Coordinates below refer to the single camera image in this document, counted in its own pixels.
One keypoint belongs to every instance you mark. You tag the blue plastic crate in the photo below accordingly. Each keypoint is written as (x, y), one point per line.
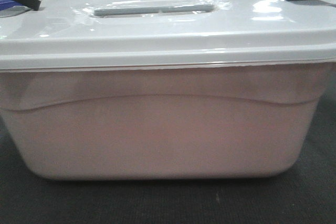
(6, 4)

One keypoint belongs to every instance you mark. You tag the white lidded plastic bin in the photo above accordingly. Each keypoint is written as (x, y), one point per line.
(164, 89)

